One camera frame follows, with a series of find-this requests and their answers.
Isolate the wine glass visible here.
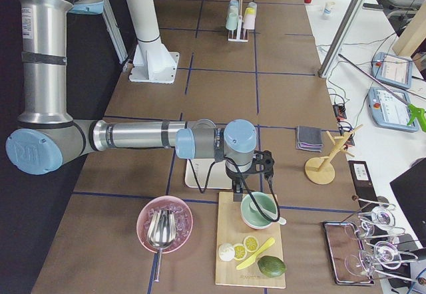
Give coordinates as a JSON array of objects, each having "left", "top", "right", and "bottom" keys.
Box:
[
  {"left": 341, "top": 204, "right": 405, "bottom": 240},
  {"left": 344, "top": 241, "right": 418, "bottom": 280}
]

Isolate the black box with label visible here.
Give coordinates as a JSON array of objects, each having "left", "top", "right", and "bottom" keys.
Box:
[{"left": 348, "top": 160, "right": 377, "bottom": 201}]

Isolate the wooden mug tree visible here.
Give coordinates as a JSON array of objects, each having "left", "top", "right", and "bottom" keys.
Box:
[{"left": 304, "top": 124, "right": 363, "bottom": 185}]

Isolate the metal ice scoop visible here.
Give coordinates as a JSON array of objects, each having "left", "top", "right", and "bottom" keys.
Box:
[{"left": 147, "top": 210, "right": 176, "bottom": 282}]

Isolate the white wire cup rack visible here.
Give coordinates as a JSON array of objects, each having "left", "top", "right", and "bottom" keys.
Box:
[{"left": 227, "top": 0, "right": 248, "bottom": 43}]

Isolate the far teach pendant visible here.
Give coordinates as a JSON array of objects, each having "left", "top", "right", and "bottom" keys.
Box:
[{"left": 371, "top": 52, "right": 413, "bottom": 90}]

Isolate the near teach pendant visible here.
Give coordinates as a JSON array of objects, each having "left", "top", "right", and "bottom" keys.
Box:
[{"left": 368, "top": 86, "right": 419, "bottom": 132}]

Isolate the black glass rack tray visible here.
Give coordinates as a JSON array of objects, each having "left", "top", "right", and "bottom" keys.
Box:
[{"left": 322, "top": 221, "right": 374, "bottom": 286}]

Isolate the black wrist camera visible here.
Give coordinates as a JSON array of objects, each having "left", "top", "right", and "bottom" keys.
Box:
[{"left": 252, "top": 150, "right": 274, "bottom": 176}]

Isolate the green ceramic bowl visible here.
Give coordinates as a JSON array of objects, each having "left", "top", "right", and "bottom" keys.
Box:
[{"left": 240, "top": 192, "right": 277, "bottom": 229}]

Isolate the wooden cutting board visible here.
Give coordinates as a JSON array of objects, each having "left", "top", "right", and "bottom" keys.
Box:
[{"left": 216, "top": 192, "right": 286, "bottom": 289}]

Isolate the green avocado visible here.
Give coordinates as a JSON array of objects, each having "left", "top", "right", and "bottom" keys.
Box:
[{"left": 257, "top": 255, "right": 287, "bottom": 277}]

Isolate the pink cup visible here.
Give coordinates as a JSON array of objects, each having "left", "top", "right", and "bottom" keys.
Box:
[{"left": 243, "top": 7, "right": 256, "bottom": 30}]

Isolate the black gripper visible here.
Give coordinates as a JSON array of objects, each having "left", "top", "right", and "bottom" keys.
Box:
[{"left": 226, "top": 159, "right": 253, "bottom": 202}]

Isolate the aluminium frame post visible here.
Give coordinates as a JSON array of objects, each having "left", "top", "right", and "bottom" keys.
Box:
[{"left": 318, "top": 0, "right": 365, "bottom": 78}]

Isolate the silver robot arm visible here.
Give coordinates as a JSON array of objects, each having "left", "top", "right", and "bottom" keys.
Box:
[{"left": 5, "top": 0, "right": 260, "bottom": 192}]

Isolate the teach pendant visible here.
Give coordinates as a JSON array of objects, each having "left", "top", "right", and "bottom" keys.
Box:
[
  {"left": 368, "top": 86, "right": 419, "bottom": 132},
  {"left": 371, "top": 52, "right": 413, "bottom": 90}
]

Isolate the paper cup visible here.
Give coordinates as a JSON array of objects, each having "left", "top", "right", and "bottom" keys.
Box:
[{"left": 322, "top": 1, "right": 335, "bottom": 19}]

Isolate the beige rabbit tray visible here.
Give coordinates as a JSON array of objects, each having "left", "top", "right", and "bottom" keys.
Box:
[{"left": 184, "top": 159, "right": 232, "bottom": 190}]

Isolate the white lemon end piece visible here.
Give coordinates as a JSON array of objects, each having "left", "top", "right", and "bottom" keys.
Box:
[{"left": 218, "top": 243, "right": 235, "bottom": 262}]

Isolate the pink ice bowl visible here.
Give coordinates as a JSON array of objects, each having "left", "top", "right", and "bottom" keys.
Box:
[{"left": 136, "top": 196, "right": 193, "bottom": 253}]

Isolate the white ceramic spoon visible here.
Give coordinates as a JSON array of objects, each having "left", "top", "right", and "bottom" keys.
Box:
[{"left": 250, "top": 201, "right": 287, "bottom": 225}]

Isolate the yellow plastic knife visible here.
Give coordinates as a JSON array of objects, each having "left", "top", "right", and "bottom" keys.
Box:
[{"left": 236, "top": 237, "right": 276, "bottom": 270}]

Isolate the folded grey cloth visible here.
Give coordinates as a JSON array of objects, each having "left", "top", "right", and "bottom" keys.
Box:
[{"left": 296, "top": 126, "right": 323, "bottom": 152}]

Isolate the lemon slice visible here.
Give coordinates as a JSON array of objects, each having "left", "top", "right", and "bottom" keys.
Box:
[
  {"left": 243, "top": 235, "right": 260, "bottom": 253},
  {"left": 233, "top": 243, "right": 248, "bottom": 261}
]

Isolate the green cup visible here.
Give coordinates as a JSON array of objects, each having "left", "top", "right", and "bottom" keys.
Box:
[{"left": 226, "top": 12, "right": 239, "bottom": 31}]

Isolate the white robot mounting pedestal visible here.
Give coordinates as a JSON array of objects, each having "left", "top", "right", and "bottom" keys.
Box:
[{"left": 126, "top": 0, "right": 180, "bottom": 84}]

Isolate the green handled reacher stick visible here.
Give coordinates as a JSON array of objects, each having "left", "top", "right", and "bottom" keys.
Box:
[{"left": 338, "top": 54, "right": 426, "bottom": 132}]

